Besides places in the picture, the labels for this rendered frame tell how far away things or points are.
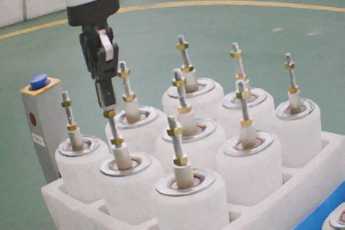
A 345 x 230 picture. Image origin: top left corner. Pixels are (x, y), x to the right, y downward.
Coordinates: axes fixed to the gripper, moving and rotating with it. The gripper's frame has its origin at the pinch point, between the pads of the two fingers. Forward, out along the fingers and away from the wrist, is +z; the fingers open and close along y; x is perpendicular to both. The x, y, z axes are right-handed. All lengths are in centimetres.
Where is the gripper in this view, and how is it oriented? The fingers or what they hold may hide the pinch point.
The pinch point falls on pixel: (105, 93)
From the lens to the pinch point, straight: 100.8
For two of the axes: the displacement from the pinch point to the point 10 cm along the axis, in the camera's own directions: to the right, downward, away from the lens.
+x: 9.1, -2.9, 2.9
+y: 3.7, 2.6, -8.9
